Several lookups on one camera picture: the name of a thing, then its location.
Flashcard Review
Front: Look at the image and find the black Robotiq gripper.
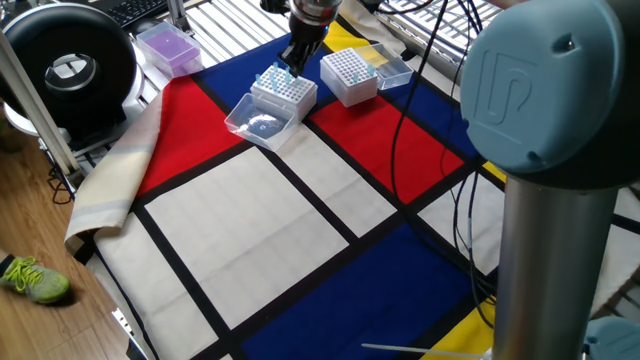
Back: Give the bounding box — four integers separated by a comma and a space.
277, 15, 335, 79

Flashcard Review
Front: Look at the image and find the white pipette tip holder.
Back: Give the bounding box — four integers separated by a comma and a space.
319, 47, 379, 108
249, 62, 319, 123

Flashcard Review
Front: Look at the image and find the clear plastic holder lid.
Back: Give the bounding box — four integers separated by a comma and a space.
223, 93, 297, 152
354, 43, 415, 91

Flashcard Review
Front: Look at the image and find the black round knob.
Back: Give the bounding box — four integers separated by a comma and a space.
259, 0, 292, 15

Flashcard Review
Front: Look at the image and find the clear box purple insert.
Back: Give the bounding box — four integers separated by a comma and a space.
135, 20, 204, 80

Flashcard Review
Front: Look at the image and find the black computer keyboard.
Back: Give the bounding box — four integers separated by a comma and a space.
97, 0, 171, 27

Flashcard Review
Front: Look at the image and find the Mondrian pattern tablecloth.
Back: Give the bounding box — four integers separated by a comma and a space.
87, 14, 640, 360

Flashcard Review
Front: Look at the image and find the grey green sneaker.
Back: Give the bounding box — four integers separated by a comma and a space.
0, 255, 72, 305

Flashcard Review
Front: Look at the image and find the aluminium frame post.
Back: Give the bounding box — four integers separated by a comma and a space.
166, 0, 195, 35
0, 29, 84, 179

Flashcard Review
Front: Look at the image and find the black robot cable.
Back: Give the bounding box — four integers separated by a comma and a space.
389, 0, 501, 331
439, 0, 500, 326

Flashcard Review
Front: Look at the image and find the black ring device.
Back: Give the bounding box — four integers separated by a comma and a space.
0, 2, 139, 139

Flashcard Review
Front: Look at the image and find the white corner bracket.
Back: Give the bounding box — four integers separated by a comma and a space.
110, 307, 136, 346

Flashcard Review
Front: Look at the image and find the white cable tie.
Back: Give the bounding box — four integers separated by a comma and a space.
360, 342, 490, 359

